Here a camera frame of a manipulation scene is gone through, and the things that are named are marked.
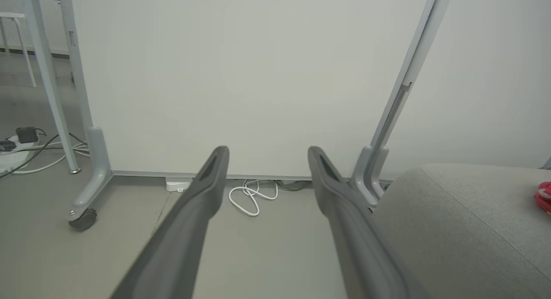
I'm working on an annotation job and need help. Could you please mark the black floor cable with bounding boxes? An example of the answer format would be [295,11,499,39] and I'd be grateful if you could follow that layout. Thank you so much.
[275,180,313,192]

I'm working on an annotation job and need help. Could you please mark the thin black cable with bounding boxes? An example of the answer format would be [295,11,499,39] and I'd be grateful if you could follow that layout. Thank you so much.
[0,128,89,179]

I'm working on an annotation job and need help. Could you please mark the white coiled cable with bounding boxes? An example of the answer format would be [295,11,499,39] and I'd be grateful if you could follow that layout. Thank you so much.
[228,180,279,217]

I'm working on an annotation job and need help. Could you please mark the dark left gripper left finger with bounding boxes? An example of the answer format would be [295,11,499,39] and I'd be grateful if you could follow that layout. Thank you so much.
[110,146,230,299]

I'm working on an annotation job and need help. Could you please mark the black power adapter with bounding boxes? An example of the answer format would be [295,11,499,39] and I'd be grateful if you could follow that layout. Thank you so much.
[16,127,39,144]

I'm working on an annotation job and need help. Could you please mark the thin white cable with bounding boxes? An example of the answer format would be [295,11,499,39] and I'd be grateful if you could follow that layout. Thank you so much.
[12,142,91,175]

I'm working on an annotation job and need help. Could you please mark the white power strip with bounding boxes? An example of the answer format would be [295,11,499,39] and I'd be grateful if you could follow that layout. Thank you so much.
[0,135,42,171]

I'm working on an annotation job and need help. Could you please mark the red garment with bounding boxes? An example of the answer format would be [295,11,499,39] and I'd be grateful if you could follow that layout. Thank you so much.
[534,181,551,215]

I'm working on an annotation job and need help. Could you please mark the white plastic box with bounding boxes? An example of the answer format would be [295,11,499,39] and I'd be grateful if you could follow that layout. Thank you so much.
[166,178,193,193]

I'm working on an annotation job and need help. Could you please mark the white partition panel grey frame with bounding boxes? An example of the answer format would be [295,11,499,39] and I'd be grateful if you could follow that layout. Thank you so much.
[370,0,551,184]
[58,0,455,181]

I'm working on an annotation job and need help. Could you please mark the black caster wheel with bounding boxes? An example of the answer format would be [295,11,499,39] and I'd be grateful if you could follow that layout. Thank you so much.
[68,208,98,231]

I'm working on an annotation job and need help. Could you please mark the grey metal table leg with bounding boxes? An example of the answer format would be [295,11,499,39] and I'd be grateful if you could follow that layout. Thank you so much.
[27,0,82,174]

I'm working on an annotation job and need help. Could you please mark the grey fabric sofa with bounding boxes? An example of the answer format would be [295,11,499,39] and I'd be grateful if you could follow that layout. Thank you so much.
[369,163,551,299]

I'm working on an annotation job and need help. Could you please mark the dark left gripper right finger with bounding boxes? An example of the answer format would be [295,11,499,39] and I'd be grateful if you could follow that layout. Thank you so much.
[307,146,427,299]

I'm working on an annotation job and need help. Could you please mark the grey partition foot with caster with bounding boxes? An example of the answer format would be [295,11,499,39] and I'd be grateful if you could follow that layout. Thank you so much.
[69,127,113,220]

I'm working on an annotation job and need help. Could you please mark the white stool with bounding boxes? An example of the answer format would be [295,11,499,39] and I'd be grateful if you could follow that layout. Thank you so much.
[0,12,37,88]

